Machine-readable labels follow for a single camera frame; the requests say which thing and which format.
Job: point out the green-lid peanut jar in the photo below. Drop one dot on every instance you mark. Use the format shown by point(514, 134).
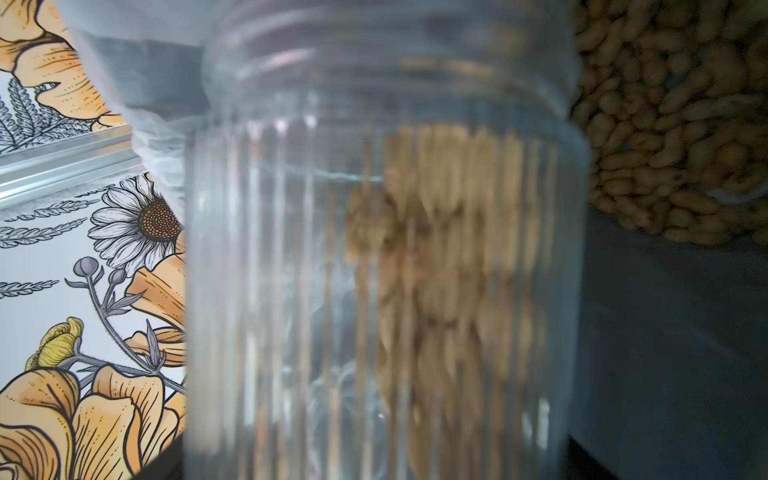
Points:
point(385, 226)

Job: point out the black trash bin with liner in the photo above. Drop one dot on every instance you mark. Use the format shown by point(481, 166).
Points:
point(671, 376)

